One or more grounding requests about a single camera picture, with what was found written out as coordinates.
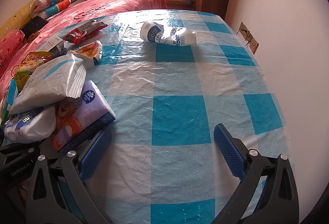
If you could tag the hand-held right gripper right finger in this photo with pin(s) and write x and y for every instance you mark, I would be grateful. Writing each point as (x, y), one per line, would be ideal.
(228, 152)

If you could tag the purple tissue pack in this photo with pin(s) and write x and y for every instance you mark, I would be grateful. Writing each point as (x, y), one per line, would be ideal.
(82, 111)

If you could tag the small white grey carton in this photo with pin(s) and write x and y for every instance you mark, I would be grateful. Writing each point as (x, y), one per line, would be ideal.
(55, 45)

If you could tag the pink heart print bed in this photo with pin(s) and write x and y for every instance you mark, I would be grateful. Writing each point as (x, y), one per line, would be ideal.
(115, 3)

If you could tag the large white blue-print bag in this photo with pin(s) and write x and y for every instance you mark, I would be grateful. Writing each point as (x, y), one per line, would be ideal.
(51, 80)

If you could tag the light blue white packet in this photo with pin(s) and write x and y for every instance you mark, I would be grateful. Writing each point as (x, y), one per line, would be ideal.
(12, 90)

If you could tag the yellow orange snack packet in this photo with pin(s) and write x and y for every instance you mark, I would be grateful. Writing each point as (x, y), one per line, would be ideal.
(90, 50)

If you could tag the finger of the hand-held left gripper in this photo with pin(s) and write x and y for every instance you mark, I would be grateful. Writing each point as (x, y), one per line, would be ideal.
(90, 131)

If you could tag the pink heart pillow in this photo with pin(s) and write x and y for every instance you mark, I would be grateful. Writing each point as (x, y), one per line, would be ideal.
(10, 44)

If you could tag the yellow green noodle packet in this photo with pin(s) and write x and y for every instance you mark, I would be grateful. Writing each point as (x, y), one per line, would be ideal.
(28, 67)

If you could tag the red snack wrapper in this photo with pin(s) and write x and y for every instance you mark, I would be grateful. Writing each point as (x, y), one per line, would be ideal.
(77, 35)

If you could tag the white plastic packet blue print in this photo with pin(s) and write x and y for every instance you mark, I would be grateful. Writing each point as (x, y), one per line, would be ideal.
(30, 125)

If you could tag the black bag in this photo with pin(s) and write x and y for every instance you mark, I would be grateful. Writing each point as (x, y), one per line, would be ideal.
(34, 26)

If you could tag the yellow headboard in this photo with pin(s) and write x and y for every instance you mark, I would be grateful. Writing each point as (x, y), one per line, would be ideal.
(15, 17)

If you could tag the blue white checkered tablecloth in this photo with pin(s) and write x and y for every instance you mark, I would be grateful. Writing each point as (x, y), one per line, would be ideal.
(180, 80)

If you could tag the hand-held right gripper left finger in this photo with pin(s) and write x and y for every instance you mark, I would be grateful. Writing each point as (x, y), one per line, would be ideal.
(95, 156)

